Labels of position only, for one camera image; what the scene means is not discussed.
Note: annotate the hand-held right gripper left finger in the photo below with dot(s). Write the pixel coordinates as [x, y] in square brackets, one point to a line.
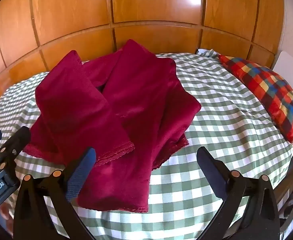
[81, 170]

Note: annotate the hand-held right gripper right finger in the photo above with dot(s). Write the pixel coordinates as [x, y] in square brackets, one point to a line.
[211, 170]

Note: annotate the crimson pants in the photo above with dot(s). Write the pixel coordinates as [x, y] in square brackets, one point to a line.
[136, 92]

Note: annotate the green white checked bed sheet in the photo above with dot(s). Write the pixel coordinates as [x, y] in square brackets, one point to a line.
[224, 110]

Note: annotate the multicoloured checked pillow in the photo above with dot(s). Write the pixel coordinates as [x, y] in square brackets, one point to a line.
[266, 87]

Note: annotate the wooden panelled headboard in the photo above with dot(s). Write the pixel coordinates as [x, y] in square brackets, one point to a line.
[149, 5]

